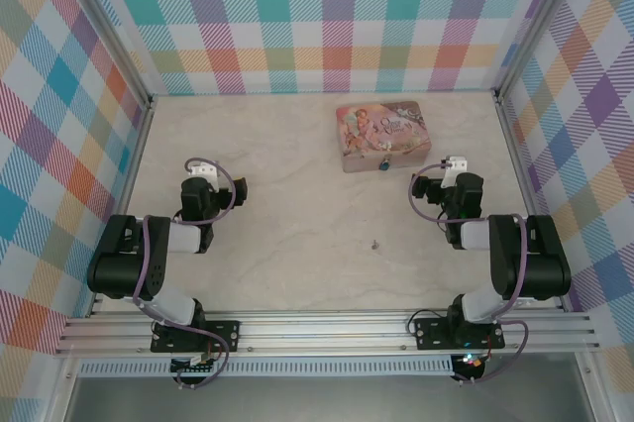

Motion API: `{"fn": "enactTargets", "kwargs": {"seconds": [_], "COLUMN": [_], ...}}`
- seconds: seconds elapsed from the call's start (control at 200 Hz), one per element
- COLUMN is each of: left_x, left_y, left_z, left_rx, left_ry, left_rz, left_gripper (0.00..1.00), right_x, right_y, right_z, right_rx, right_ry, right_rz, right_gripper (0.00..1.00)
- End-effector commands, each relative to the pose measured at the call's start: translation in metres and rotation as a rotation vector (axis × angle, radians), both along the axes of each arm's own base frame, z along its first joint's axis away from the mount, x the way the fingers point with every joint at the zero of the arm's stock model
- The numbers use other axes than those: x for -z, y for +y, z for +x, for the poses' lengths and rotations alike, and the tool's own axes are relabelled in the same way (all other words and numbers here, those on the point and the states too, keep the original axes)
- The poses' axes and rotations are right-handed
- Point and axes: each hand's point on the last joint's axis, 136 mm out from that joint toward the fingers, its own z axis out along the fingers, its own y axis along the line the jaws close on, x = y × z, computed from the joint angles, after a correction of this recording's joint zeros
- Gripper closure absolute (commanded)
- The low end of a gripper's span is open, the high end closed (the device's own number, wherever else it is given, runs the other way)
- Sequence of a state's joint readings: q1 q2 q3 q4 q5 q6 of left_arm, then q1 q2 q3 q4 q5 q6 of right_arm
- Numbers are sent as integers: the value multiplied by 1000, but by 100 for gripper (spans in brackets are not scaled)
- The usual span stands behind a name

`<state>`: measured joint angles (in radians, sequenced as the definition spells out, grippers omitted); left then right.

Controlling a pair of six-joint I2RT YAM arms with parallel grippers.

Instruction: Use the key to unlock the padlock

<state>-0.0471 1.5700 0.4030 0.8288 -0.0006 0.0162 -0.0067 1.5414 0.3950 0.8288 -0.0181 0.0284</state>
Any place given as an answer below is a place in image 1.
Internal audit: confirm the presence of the aluminium frame post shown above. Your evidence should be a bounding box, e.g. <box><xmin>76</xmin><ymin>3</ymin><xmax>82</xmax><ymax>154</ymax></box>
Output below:
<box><xmin>52</xmin><ymin>0</ymin><xmax>155</xmax><ymax>106</ymax></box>
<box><xmin>494</xmin><ymin>0</ymin><xmax>588</xmax><ymax>96</ymax></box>

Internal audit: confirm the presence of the black controller board with lights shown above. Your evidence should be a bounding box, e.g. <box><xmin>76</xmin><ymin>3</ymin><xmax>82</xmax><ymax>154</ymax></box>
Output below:
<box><xmin>453</xmin><ymin>351</ymin><xmax>489</xmax><ymax>371</ymax></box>

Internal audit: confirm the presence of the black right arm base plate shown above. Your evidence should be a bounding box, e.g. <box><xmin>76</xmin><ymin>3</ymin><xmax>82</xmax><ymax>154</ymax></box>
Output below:
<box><xmin>413</xmin><ymin>316</ymin><xmax>506</xmax><ymax>352</ymax></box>

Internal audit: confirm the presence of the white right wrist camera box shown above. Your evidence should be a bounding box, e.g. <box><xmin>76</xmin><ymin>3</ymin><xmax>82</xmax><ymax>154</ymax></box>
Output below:
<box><xmin>442</xmin><ymin>155</ymin><xmax>469</xmax><ymax>189</ymax></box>

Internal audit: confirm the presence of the white slotted cable duct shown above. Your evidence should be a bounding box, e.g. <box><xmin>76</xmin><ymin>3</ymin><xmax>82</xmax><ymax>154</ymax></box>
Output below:
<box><xmin>77</xmin><ymin>355</ymin><xmax>456</xmax><ymax>378</ymax></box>

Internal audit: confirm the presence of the aluminium table side rail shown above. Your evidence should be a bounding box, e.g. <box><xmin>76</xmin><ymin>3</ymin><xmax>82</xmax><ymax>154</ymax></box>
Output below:
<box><xmin>87</xmin><ymin>94</ymin><xmax>158</xmax><ymax>319</ymax></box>
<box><xmin>493</xmin><ymin>89</ymin><xmax>567</xmax><ymax>312</ymax></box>

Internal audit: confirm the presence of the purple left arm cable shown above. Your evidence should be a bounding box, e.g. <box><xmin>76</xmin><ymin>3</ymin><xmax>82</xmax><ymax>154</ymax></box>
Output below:
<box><xmin>132</xmin><ymin>158</ymin><xmax>237</xmax><ymax>391</ymax></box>

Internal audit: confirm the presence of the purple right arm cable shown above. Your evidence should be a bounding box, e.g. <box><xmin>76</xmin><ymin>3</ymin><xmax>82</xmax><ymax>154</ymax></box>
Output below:
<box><xmin>408</xmin><ymin>162</ymin><xmax>530</xmax><ymax>386</ymax></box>

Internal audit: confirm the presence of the pink illustrated tin box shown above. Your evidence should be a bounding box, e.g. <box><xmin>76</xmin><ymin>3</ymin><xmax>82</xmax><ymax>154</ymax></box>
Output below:
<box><xmin>335</xmin><ymin>100</ymin><xmax>433</xmax><ymax>174</ymax></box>

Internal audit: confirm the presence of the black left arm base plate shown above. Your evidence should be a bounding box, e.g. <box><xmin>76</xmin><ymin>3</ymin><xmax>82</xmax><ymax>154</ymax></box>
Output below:
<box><xmin>151</xmin><ymin>320</ymin><xmax>242</xmax><ymax>354</ymax></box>

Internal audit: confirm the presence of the aluminium mounting rail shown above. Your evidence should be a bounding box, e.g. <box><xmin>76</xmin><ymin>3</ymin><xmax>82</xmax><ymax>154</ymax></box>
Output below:
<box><xmin>53</xmin><ymin>310</ymin><xmax>601</xmax><ymax>358</ymax></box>

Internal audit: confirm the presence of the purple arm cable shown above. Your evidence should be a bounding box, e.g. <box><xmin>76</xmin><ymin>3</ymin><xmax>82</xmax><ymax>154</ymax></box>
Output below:
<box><xmin>132</xmin><ymin>158</ymin><xmax>237</xmax><ymax>391</ymax></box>
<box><xmin>408</xmin><ymin>162</ymin><xmax>530</xmax><ymax>386</ymax></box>

